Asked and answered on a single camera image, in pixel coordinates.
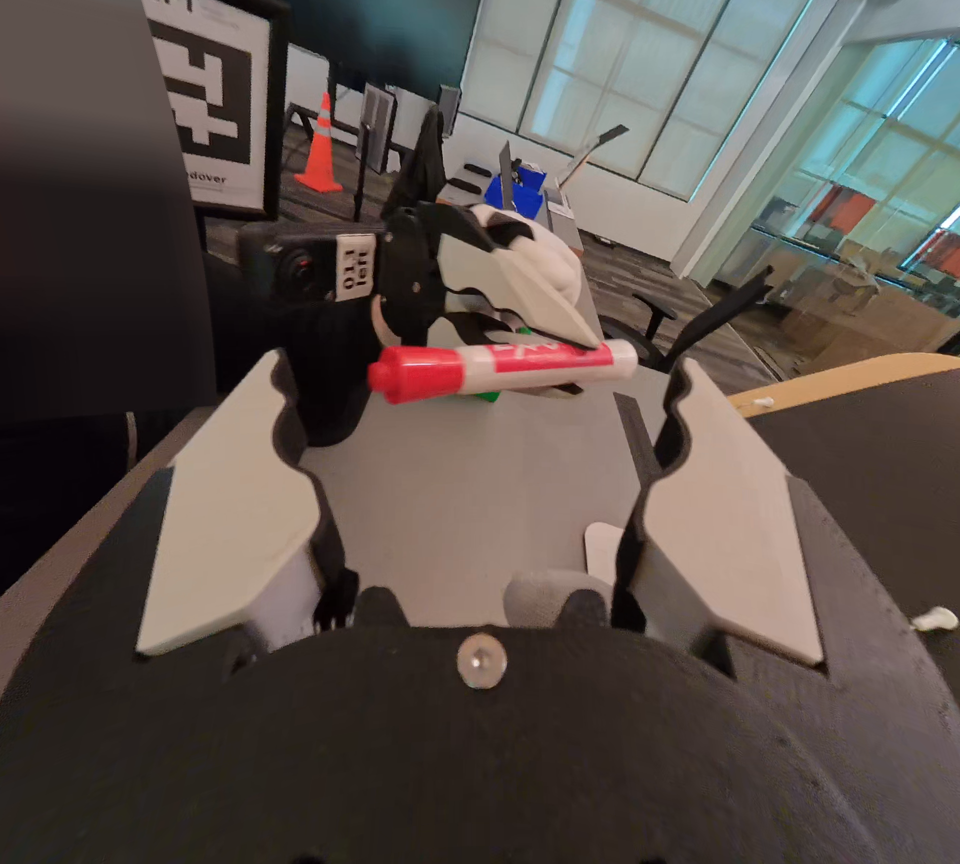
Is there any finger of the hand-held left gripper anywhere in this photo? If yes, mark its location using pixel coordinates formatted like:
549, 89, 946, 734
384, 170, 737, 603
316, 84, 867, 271
435, 231, 603, 351
448, 312, 588, 402

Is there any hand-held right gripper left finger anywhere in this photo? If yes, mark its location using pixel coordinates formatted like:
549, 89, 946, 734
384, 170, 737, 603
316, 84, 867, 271
135, 348, 361, 657

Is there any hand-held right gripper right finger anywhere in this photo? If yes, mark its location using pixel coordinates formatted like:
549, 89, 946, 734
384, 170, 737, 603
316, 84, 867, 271
611, 357, 826, 666

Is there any red dry erase marker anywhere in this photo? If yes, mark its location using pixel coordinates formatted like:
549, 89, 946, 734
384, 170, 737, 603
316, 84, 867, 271
366, 341, 640, 405

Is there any person's left forearm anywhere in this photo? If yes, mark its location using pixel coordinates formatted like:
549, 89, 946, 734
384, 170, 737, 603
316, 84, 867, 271
210, 256, 380, 449

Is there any person's left hand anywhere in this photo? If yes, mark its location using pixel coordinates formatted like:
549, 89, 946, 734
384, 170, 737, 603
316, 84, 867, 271
467, 202, 586, 315

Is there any person's right hand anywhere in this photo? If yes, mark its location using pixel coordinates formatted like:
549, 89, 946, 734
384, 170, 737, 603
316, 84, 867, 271
504, 571, 612, 629

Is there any blue plastic bin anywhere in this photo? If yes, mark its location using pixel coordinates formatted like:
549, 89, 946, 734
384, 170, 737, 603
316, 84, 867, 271
485, 164, 546, 216

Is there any orange traffic cone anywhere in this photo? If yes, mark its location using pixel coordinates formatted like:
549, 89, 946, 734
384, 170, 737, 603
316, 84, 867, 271
294, 91, 345, 194

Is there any background wooden edged desk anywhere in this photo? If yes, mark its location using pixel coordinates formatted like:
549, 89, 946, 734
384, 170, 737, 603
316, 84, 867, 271
442, 159, 586, 258

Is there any black draped office chair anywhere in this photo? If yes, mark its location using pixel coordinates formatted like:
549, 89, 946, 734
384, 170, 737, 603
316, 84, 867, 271
382, 105, 449, 220

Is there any dark panel stand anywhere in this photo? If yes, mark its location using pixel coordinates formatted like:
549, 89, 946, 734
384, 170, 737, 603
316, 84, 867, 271
352, 82, 399, 220

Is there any black framed marker poster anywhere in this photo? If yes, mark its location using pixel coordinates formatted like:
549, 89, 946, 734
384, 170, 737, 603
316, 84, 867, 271
123, 0, 292, 220

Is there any cardboard box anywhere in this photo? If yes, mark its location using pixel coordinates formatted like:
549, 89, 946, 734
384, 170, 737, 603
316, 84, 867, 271
780, 256, 960, 374

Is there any large black monitor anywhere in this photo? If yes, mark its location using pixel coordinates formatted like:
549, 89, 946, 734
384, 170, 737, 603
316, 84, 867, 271
246, 0, 495, 104

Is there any red panel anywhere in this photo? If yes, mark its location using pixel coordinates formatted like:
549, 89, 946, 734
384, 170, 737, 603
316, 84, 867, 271
810, 185, 876, 233
911, 226, 960, 280

